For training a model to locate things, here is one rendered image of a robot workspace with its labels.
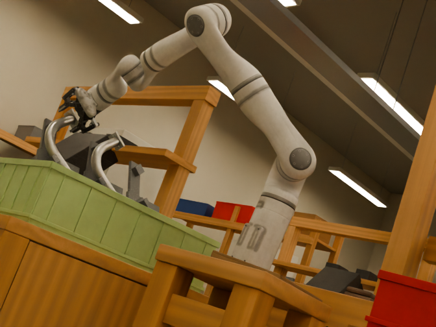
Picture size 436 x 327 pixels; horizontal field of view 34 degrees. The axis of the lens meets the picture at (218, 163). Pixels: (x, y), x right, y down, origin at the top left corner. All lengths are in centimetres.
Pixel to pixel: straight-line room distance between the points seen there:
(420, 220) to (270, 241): 96
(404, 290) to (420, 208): 115
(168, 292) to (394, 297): 53
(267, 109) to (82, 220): 57
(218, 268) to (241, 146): 964
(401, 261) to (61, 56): 710
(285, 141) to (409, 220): 94
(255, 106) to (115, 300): 63
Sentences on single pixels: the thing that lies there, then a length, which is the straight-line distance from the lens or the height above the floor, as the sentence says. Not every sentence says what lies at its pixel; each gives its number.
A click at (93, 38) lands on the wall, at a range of 943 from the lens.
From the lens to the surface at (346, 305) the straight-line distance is 186.
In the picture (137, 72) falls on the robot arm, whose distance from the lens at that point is 202.
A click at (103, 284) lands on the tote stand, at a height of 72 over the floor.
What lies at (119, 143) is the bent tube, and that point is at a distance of 233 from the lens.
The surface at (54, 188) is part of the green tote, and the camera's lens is 187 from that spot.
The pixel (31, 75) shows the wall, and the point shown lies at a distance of 893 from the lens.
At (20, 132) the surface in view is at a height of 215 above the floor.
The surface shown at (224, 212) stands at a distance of 837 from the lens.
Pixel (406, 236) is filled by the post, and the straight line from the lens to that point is 256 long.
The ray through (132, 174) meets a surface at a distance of 236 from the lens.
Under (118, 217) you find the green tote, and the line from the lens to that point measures 197.
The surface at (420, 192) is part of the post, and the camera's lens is 260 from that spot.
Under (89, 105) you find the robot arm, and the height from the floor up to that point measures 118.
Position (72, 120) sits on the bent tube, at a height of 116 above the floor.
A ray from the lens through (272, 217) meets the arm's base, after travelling 172.
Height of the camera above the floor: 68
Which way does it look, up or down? 13 degrees up
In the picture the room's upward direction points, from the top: 20 degrees clockwise
